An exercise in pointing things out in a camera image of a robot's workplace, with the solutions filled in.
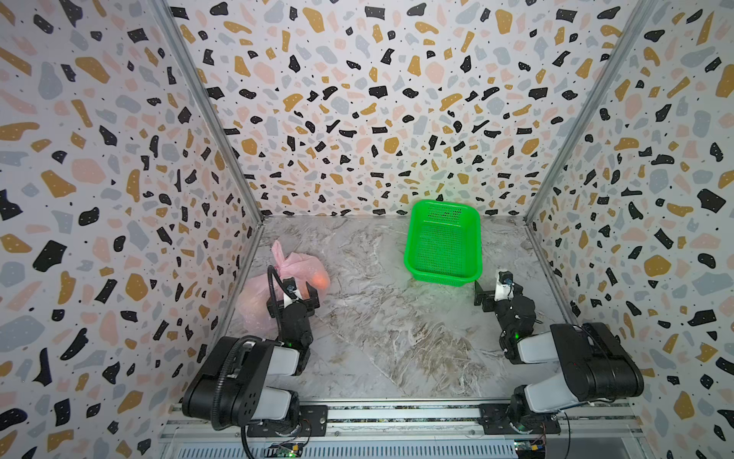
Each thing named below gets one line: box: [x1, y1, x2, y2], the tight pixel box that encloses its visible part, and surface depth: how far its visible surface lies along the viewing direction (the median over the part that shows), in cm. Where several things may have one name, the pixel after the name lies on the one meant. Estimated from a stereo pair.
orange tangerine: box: [312, 271, 331, 290], surface depth 97 cm
